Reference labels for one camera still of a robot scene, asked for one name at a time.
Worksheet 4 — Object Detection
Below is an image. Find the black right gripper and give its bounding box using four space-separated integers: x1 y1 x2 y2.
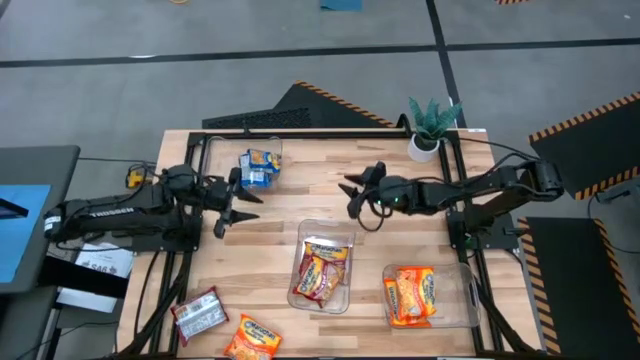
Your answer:
337 160 417 220

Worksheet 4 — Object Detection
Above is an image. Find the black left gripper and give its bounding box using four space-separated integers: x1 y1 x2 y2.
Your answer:
199 167 265 240

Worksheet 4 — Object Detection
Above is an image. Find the clear plastic bin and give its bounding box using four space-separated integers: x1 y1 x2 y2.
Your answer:
203 135 285 195
381 261 482 330
286 218 358 316

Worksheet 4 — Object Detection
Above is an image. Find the orange Maruchan ramen pack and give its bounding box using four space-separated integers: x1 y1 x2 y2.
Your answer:
383 277 432 330
395 265 437 320
223 313 284 360

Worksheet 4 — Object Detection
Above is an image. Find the green plant in white pot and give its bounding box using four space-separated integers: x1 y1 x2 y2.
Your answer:
406 95 464 164

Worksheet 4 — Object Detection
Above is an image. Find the black hazard-striped platform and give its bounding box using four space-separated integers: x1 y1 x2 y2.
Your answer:
201 79 397 130
528 92 640 201
516 216 640 360

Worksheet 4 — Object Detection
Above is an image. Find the small yellow device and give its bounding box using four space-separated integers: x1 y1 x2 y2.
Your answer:
124 166 147 190

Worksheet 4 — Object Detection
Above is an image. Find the white paper sheet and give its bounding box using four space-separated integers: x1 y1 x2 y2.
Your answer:
73 241 136 279
54 287 120 315

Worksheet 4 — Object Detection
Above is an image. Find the blue floor mat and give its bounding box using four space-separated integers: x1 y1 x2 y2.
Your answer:
319 0 364 12

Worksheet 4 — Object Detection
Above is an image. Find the grey desk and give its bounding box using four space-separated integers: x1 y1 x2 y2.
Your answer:
0 144 82 296

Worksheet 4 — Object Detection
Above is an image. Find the blue sheet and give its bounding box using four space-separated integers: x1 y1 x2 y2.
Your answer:
0 183 53 285

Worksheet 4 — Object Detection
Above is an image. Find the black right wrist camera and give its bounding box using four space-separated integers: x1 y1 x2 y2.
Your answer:
377 175 401 204

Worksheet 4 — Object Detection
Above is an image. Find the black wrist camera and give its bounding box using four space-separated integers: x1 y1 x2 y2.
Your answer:
377 175 401 204
202 178 227 209

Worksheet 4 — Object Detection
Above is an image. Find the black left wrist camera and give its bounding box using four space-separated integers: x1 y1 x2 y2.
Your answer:
202 178 227 209

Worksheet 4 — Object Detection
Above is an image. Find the black aluminium table frame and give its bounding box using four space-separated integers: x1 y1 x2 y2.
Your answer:
115 127 546 360

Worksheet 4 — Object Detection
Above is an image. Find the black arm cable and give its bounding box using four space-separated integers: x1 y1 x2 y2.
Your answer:
457 136 540 164

